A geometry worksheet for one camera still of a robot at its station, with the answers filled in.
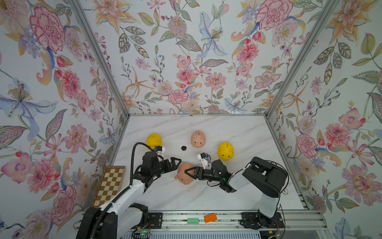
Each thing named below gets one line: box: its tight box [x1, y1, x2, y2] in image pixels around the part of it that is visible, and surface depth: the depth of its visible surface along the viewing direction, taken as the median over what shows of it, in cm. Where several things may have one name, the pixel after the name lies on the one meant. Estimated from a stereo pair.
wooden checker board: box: [91, 165, 127, 208], surface depth 87 cm
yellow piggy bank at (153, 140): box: [145, 132, 163, 150], surface depth 97 cm
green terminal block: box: [187, 217, 200, 225], surface depth 75 cm
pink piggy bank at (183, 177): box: [175, 162, 196, 185], surface depth 83 cm
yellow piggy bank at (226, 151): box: [217, 141, 235, 161], surface depth 92 cm
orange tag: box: [203, 213, 218, 224], surface depth 77 cm
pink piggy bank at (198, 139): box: [191, 129, 207, 149], surface depth 98 cm
